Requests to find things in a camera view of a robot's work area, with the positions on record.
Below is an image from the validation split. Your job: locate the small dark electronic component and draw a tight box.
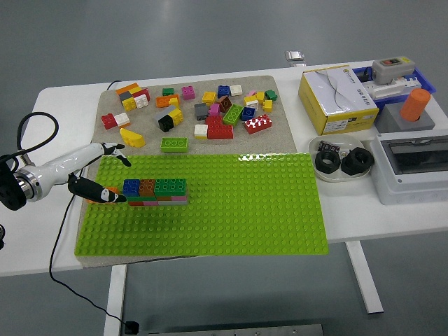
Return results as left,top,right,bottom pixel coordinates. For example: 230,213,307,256
318,140,342,153

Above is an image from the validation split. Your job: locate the large red stepped brick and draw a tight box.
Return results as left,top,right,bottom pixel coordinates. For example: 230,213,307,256
204,115,235,140

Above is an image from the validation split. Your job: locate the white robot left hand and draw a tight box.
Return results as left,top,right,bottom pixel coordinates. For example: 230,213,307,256
33,141,133,204

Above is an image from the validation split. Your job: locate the grey-brown table mat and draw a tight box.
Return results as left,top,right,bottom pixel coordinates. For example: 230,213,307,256
80,75,298,269

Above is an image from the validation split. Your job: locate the grey-white electrical enclosure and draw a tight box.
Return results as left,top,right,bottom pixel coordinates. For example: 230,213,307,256
370,128,448,207

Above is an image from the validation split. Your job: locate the white and yellow cardboard box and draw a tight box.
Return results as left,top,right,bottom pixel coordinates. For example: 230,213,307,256
297,64,380,137

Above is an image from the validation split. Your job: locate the grey push-button switch box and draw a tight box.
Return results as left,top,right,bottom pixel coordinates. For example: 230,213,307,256
371,55,417,86

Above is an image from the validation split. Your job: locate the large black hex nut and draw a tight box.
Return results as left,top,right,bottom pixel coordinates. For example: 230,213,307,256
340,146,375,177

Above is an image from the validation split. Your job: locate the black toy brick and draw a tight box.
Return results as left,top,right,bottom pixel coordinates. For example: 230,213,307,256
157,115,175,133

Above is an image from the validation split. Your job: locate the silver metal clamp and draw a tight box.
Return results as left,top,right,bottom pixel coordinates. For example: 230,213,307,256
284,50,309,68

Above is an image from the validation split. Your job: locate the orange cylinder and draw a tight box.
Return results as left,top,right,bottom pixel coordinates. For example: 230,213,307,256
400,87,431,123

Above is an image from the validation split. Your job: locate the grey square block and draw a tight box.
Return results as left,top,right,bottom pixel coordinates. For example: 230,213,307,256
374,102,436,134

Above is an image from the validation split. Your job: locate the grey slanted toy brick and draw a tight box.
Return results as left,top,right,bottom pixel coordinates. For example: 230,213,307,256
153,105,176,124

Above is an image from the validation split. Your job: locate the blue plastic tray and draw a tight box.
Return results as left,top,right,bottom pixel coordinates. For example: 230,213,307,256
352,66,438,106

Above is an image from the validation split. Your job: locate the white shallow dish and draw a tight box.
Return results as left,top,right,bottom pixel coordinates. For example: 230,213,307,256
307,135,365,183

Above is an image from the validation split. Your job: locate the white table leg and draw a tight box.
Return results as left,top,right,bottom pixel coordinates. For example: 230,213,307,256
345,241,385,314
103,264,128,336

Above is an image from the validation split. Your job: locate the white terminal block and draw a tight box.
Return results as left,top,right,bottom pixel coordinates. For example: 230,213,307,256
363,76,423,103

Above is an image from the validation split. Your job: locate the thin black power cord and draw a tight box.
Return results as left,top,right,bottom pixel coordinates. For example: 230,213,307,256
48,80,127,325

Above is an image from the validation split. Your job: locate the yellow curved toy brick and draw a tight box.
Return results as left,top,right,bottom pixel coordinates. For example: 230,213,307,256
119,127,146,148

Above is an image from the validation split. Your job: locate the brown toy brick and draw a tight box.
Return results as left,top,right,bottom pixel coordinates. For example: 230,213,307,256
216,95,233,113
139,178,156,197

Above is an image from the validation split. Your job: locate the orange eight-stud toy brick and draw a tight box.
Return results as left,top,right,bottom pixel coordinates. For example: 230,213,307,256
87,186,122,204

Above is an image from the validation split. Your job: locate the red four-stud toy brick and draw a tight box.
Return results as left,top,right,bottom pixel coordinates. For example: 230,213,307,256
101,113,118,131

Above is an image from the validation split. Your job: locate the red brick with white spots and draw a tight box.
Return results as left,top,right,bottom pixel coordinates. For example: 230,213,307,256
244,114,273,135

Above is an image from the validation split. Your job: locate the dark green eight-stud brick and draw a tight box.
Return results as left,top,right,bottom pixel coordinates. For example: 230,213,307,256
153,178,188,197

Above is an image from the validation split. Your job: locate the light green three-hole brick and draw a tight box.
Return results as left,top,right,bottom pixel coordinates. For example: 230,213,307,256
160,136,189,153

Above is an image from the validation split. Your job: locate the light green studded baseplate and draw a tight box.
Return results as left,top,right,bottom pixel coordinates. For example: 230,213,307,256
73,152,330,260

